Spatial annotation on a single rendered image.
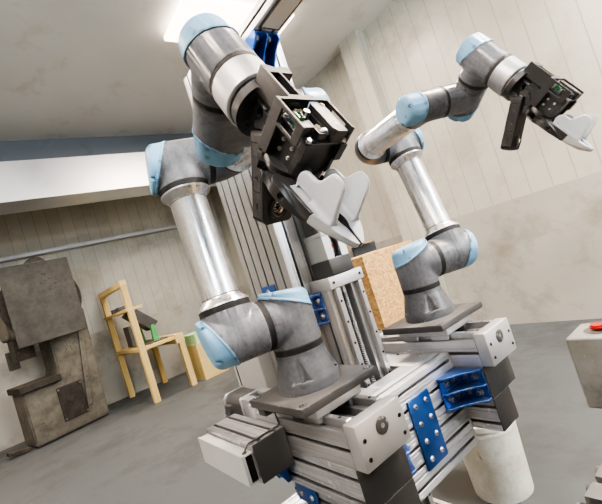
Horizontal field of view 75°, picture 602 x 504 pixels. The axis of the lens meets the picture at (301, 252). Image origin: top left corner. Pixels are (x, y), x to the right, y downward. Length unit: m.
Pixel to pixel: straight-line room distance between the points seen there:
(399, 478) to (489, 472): 1.29
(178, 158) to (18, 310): 5.95
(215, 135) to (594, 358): 1.01
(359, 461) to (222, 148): 0.61
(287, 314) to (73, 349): 6.43
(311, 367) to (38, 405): 6.34
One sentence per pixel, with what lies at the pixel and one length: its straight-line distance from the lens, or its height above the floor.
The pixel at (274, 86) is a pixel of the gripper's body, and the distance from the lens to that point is 0.44.
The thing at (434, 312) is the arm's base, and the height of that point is 1.06.
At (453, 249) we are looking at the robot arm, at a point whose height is 1.21.
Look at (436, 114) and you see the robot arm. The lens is 1.05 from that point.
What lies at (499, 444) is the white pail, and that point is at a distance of 2.15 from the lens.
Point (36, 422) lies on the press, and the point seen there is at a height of 0.36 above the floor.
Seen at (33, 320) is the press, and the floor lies 1.74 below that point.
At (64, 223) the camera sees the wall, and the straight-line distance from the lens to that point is 8.52.
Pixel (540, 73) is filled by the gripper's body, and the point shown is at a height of 1.53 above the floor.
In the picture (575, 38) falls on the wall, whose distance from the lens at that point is 4.46.
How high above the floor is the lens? 1.30
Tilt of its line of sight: 2 degrees up
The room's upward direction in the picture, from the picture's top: 18 degrees counter-clockwise
